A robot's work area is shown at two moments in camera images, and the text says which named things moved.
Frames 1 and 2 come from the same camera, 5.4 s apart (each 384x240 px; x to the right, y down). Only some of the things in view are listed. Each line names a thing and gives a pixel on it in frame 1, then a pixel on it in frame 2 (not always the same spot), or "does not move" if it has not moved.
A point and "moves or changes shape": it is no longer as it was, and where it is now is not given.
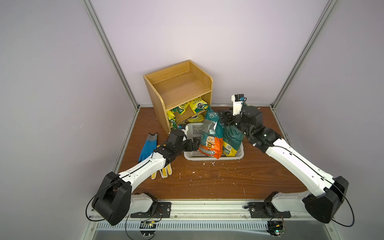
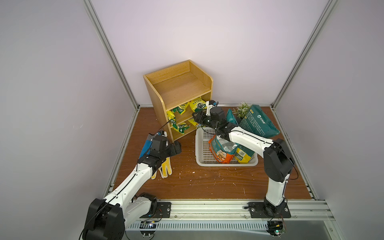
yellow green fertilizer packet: (198, 105) does not move
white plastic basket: (194, 130) -> (204, 155)
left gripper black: (194, 146) -> (173, 151)
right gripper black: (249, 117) -> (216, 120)
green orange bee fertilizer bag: (212, 137) moves or changes shape
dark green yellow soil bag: (233, 139) moves or changes shape
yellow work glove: (164, 172) does not move
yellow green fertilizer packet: (181, 109) does not move
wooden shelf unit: (185, 92) does not move
